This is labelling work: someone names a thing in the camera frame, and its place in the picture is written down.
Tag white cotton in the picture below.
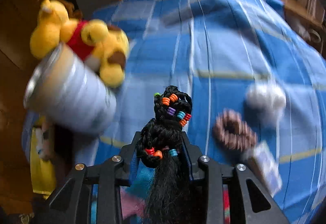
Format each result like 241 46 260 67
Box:
246 81 287 126

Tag wrapped tissue pack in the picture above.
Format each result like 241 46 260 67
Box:
243 141 282 197

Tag yellow bear plush toy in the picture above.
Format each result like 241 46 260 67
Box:
30 0 129 88

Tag wooden wardrobe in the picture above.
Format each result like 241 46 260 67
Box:
1 0 39 214

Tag wooden side table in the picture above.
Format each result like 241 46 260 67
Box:
281 0 323 30

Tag silver metal can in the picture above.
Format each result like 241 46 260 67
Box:
23 43 117 135

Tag blue plush toy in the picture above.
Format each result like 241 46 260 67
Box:
120 165 154 223

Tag brown hair scrunchie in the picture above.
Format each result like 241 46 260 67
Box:
213 109 257 152

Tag red fuzzy sock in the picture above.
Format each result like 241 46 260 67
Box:
223 184 230 224

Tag blue plaid bed sheet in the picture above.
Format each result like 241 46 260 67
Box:
21 0 326 224

